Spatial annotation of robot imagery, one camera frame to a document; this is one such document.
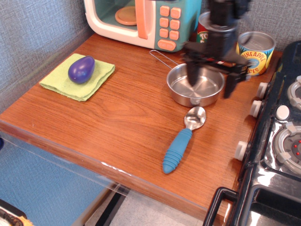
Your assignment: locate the white round stove button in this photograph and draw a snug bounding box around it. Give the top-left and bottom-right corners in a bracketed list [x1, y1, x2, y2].
[275, 105, 290, 121]

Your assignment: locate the white stove knob middle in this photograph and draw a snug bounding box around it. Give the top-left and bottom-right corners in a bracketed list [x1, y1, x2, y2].
[249, 100, 262, 118]

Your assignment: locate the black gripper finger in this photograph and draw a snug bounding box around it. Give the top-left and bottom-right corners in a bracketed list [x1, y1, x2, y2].
[223, 74, 245, 98]
[186, 61, 201, 86]

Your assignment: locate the purple toy eggplant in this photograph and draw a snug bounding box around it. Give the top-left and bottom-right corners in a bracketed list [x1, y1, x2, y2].
[68, 56, 95, 84]

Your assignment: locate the pineapple slices can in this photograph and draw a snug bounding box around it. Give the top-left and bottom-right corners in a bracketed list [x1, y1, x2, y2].
[236, 31, 276, 76]

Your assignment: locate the stainless steel saucepan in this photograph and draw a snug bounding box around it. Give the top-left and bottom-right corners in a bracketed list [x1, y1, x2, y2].
[150, 49, 225, 107]

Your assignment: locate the green folded cloth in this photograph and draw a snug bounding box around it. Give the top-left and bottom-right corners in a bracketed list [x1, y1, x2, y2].
[40, 54, 115, 101]

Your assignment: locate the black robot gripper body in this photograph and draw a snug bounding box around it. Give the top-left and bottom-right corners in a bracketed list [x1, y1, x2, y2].
[183, 25, 249, 80]

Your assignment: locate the blue handled metal spoon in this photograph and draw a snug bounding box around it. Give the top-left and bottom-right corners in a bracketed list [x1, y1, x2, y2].
[162, 106, 206, 174]

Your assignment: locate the white stove knob upper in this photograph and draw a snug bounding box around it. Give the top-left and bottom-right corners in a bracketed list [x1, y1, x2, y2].
[256, 82, 268, 99]

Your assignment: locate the tomato sauce can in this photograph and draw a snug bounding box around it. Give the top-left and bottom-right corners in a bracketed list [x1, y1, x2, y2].
[196, 11, 237, 62]

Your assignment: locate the toy microwave teal and orange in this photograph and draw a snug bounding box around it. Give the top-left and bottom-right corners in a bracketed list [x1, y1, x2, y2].
[84, 0, 202, 52]

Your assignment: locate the black toy stove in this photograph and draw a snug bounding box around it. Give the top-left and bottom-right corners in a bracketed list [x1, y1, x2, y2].
[204, 41, 301, 226]

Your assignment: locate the white stove knob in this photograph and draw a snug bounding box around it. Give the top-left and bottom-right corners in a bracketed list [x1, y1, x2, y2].
[256, 82, 268, 99]
[234, 141, 248, 161]
[249, 100, 262, 118]

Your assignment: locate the white stove knob lower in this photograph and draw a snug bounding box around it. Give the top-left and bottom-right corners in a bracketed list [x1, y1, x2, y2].
[234, 141, 248, 161]

